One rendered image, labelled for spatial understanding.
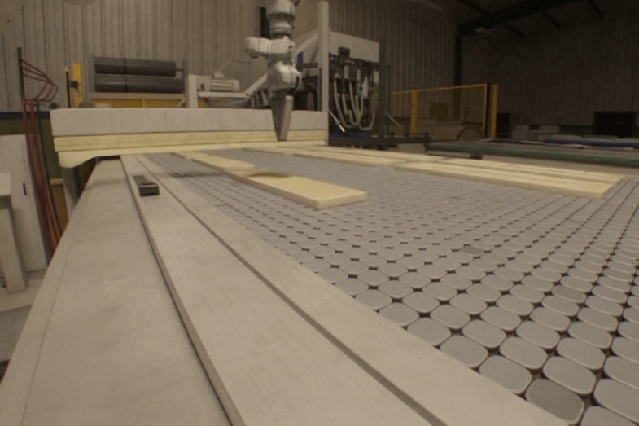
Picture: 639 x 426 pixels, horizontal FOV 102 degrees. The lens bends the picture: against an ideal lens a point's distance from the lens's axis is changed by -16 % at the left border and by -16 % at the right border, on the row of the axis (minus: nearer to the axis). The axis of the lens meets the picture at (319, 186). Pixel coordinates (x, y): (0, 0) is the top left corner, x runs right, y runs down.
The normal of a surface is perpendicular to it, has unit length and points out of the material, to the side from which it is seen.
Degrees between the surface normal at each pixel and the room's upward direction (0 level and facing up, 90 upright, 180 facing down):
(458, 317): 0
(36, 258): 90
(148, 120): 90
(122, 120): 90
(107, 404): 0
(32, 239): 90
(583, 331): 0
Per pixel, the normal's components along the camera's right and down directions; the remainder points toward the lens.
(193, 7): 0.59, 0.15
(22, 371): 0.00, -0.98
